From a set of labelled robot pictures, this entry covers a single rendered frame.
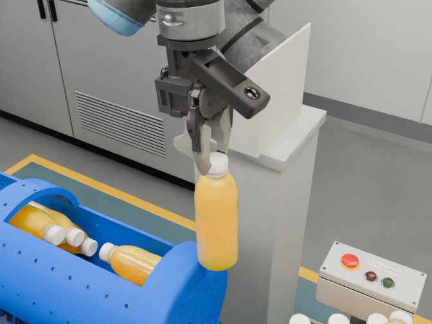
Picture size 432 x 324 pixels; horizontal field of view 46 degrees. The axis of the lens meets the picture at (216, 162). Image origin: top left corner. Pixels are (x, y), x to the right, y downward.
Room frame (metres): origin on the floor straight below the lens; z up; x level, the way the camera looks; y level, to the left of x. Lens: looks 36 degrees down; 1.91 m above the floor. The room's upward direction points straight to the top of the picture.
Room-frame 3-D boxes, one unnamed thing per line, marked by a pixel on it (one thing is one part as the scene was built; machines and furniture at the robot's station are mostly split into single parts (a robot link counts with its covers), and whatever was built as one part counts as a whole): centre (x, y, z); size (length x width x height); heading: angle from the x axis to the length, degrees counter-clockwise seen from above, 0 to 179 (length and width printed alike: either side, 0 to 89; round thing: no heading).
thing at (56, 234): (0.78, 0.34, 1.16); 0.04 x 0.02 x 0.04; 151
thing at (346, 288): (0.73, -0.33, 1.05); 0.20 x 0.10 x 0.10; 61
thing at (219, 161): (0.64, 0.00, 1.44); 0.04 x 0.04 x 0.02
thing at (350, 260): (0.75, -0.29, 1.11); 0.04 x 0.04 x 0.01
